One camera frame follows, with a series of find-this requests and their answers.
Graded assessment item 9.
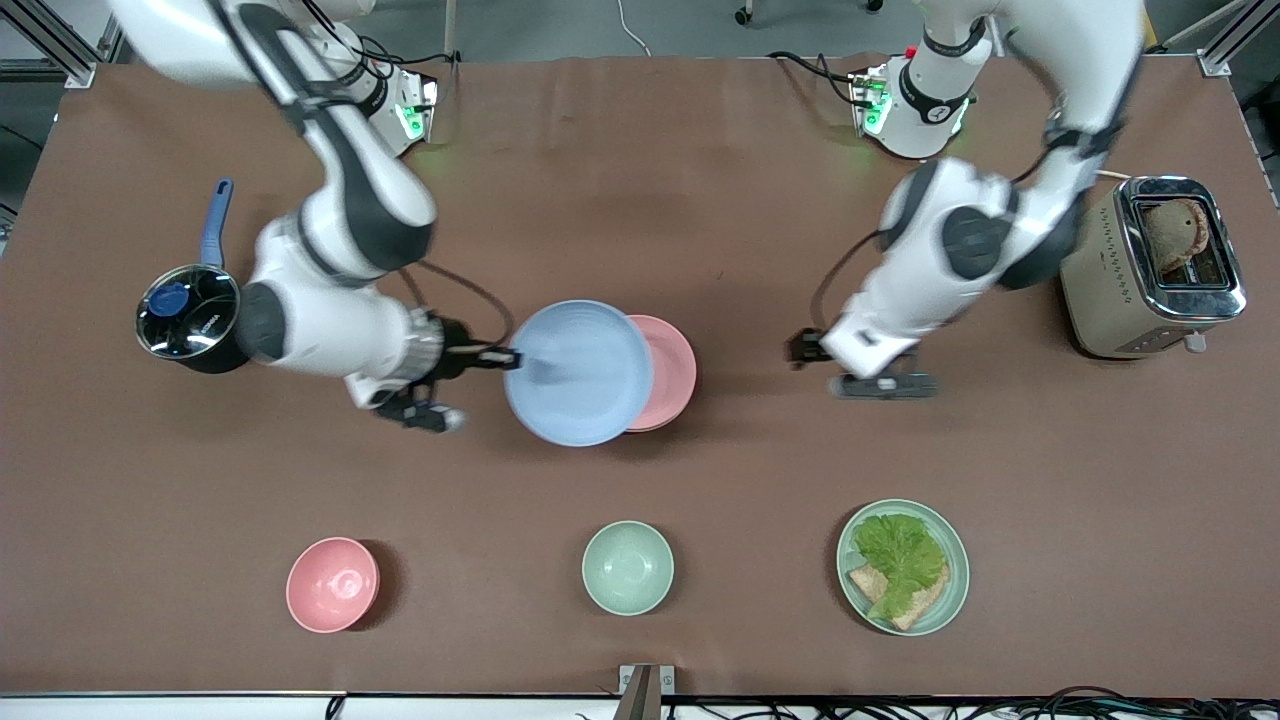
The light blue plate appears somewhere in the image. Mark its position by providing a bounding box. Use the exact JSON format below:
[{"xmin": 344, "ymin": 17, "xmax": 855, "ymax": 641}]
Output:
[{"xmin": 502, "ymin": 299, "xmax": 656, "ymax": 448}]

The pink plate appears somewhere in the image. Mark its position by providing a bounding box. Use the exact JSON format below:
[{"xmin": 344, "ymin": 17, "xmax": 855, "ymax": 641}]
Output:
[{"xmin": 625, "ymin": 314, "xmax": 699, "ymax": 434}]

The green lettuce leaf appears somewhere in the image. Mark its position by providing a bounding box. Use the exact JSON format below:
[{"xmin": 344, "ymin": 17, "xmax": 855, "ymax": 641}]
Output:
[{"xmin": 851, "ymin": 512, "xmax": 950, "ymax": 622}]

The mint green bowl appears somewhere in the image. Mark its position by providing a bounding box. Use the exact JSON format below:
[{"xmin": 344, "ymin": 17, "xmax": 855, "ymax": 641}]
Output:
[{"xmin": 581, "ymin": 520, "xmax": 676, "ymax": 617}]

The pink bowl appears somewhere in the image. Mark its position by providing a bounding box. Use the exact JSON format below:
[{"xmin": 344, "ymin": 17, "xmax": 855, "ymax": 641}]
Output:
[{"xmin": 286, "ymin": 537, "xmax": 382, "ymax": 634}]

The glass lid with blue knob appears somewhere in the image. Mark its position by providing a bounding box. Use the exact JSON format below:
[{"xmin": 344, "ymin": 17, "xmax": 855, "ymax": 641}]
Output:
[{"xmin": 136, "ymin": 264, "xmax": 243, "ymax": 360}]

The brown bread slice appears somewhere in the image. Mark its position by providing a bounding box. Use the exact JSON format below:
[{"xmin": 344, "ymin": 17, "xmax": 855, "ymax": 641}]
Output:
[{"xmin": 847, "ymin": 561, "xmax": 952, "ymax": 633}]

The mint green plate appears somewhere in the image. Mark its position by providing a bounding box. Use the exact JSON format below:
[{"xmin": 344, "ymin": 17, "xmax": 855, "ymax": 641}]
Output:
[{"xmin": 836, "ymin": 498, "xmax": 972, "ymax": 638}]

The silver toaster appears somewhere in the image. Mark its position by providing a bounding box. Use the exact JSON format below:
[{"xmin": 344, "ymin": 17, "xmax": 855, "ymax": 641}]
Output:
[{"xmin": 1058, "ymin": 175, "xmax": 1249, "ymax": 360}]

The toasted bread in toaster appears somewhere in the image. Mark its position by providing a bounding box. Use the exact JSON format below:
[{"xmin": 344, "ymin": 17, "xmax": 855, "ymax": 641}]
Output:
[{"xmin": 1142, "ymin": 197, "xmax": 1209, "ymax": 277}]

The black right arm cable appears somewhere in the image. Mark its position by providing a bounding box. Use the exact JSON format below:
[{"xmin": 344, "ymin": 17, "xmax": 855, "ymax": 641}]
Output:
[{"xmin": 398, "ymin": 260, "xmax": 518, "ymax": 351}]

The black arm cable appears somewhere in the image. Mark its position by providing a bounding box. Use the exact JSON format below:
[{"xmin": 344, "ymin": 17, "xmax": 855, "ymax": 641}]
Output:
[
  {"xmin": 398, "ymin": 260, "xmax": 518, "ymax": 351},
  {"xmin": 810, "ymin": 228, "xmax": 893, "ymax": 337}
]

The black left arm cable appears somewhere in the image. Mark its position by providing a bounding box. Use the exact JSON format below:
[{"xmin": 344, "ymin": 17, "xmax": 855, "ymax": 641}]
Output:
[{"xmin": 810, "ymin": 228, "xmax": 893, "ymax": 337}]

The dark pot with blue handle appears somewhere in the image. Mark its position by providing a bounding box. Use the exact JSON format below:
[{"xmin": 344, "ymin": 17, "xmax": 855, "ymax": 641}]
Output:
[{"xmin": 134, "ymin": 177, "xmax": 269, "ymax": 377}]

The white floor cable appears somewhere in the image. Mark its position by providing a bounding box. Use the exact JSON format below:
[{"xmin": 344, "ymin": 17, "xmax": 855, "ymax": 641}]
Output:
[{"xmin": 615, "ymin": 0, "xmax": 653, "ymax": 58}]

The metal table edge bracket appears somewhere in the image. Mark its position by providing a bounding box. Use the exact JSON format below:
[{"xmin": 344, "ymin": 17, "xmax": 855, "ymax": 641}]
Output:
[{"xmin": 617, "ymin": 664, "xmax": 677, "ymax": 720}]

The black cable bundle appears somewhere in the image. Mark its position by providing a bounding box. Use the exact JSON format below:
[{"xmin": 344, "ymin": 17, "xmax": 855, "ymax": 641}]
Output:
[{"xmin": 660, "ymin": 684, "xmax": 1280, "ymax": 720}]

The aluminium frame profile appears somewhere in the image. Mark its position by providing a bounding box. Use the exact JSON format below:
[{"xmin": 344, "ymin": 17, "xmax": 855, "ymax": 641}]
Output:
[
  {"xmin": 0, "ymin": 0, "xmax": 136, "ymax": 89},
  {"xmin": 1197, "ymin": 0, "xmax": 1280, "ymax": 79}
]

